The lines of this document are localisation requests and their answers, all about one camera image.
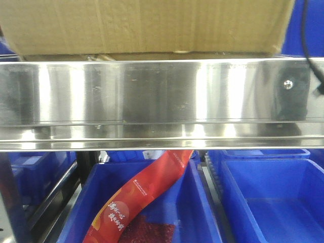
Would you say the large plain cardboard box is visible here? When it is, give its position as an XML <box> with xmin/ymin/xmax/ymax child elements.
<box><xmin>1</xmin><ymin>1</ymin><xmax>295</xmax><ymax>61</ymax></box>

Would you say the blue bin rear right lower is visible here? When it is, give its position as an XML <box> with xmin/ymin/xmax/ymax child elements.
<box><xmin>208</xmin><ymin>149</ymin><xmax>310</xmax><ymax>162</ymax></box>

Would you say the red printed snack bag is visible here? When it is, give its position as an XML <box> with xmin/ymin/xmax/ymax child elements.
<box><xmin>83</xmin><ymin>150</ymin><xmax>193</xmax><ymax>242</ymax></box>

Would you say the blue bin upper right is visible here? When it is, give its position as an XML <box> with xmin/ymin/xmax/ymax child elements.
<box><xmin>281</xmin><ymin>1</ymin><xmax>323</xmax><ymax>57</ymax></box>

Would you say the shiny round screw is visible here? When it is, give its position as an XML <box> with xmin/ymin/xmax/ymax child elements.
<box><xmin>283</xmin><ymin>79</ymin><xmax>294</xmax><ymax>90</ymax></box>

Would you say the blue bin left lower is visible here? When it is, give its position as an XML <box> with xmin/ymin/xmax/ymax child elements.
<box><xmin>8</xmin><ymin>151</ymin><xmax>76</xmax><ymax>206</ymax></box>

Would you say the stainless steel shelf rail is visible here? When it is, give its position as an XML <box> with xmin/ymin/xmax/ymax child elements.
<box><xmin>1</xmin><ymin>57</ymin><xmax>323</xmax><ymax>151</ymax></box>

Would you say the blue bin upper left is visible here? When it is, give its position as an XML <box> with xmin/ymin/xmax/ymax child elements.
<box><xmin>0</xmin><ymin>36</ymin><xmax>16</xmax><ymax>55</ymax></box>

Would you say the black cable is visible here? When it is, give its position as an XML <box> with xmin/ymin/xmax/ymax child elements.
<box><xmin>301</xmin><ymin>0</ymin><xmax>324</xmax><ymax>95</ymax></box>

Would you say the blue bin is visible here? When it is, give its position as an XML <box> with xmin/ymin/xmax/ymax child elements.
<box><xmin>0</xmin><ymin>36</ymin><xmax>16</xmax><ymax>55</ymax></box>
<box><xmin>281</xmin><ymin>1</ymin><xmax>323</xmax><ymax>57</ymax></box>
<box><xmin>57</xmin><ymin>160</ymin><xmax>222</xmax><ymax>242</ymax></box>
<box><xmin>8</xmin><ymin>151</ymin><xmax>76</xmax><ymax>206</ymax></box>
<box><xmin>222</xmin><ymin>159</ymin><xmax>323</xmax><ymax>242</ymax></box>
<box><xmin>208</xmin><ymin>149</ymin><xmax>310</xmax><ymax>162</ymax></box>

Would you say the dark red mesh packet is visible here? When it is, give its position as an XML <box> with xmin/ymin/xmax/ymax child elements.
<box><xmin>118</xmin><ymin>215</ymin><xmax>175</xmax><ymax>243</ymax></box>

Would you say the blue bin middle lower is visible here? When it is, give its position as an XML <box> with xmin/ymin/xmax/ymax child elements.
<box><xmin>57</xmin><ymin>160</ymin><xmax>222</xmax><ymax>242</ymax></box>

